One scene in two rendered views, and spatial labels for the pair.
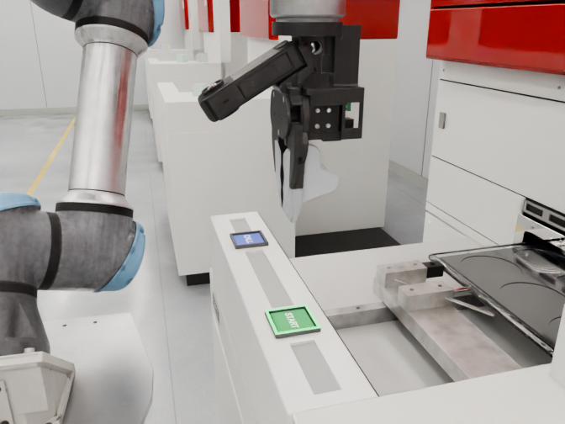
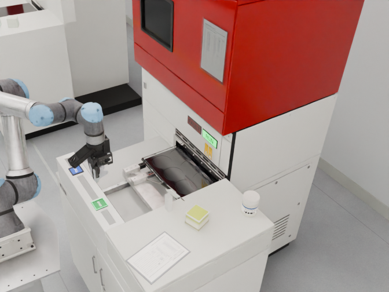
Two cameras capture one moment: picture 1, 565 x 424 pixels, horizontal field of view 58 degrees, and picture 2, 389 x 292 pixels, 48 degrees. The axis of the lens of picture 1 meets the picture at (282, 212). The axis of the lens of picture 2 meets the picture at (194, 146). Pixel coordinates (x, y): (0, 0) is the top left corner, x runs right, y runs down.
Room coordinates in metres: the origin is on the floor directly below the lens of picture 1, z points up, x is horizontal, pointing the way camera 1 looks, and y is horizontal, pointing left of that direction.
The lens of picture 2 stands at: (-0.83, 0.10, 2.35)
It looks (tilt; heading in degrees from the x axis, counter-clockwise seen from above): 38 degrees down; 339
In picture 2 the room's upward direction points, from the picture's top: 4 degrees clockwise
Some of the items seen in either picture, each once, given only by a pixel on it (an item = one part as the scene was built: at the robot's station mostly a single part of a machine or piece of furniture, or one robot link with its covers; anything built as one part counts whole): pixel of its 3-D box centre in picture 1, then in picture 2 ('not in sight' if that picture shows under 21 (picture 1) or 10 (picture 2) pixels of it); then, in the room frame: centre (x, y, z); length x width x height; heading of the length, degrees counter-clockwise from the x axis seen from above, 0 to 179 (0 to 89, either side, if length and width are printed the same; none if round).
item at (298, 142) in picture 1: (294, 145); (95, 168); (0.52, -0.01, 1.19); 0.05 x 0.02 x 0.09; 15
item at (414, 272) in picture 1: (401, 272); (131, 169); (0.80, -0.21, 0.89); 0.08 x 0.03 x 0.03; 105
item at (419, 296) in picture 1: (425, 294); (139, 178); (0.73, -0.23, 0.89); 0.08 x 0.03 x 0.03; 105
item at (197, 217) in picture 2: not in sight; (197, 218); (0.31, -0.38, 1.00); 0.07 x 0.07 x 0.07; 33
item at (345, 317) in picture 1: (426, 304); (141, 177); (0.80, -0.26, 0.84); 0.50 x 0.02 x 0.03; 105
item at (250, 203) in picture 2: not in sight; (250, 203); (0.31, -0.62, 1.01); 0.07 x 0.07 x 0.10
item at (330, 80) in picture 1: (313, 83); (98, 151); (0.55, -0.03, 1.25); 0.09 x 0.08 x 0.12; 105
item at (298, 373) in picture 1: (267, 318); (89, 198); (0.66, 0.02, 0.89); 0.55 x 0.09 x 0.14; 15
